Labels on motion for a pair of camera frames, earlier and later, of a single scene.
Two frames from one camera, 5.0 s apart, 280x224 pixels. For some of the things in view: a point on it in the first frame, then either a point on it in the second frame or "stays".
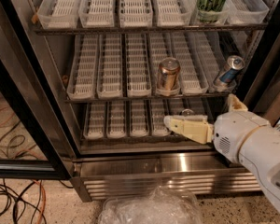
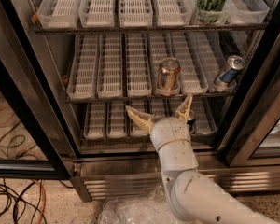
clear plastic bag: (161, 205) stays
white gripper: (231, 132) -> (169, 131)
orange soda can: (168, 77) stays
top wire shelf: (144, 8) stays
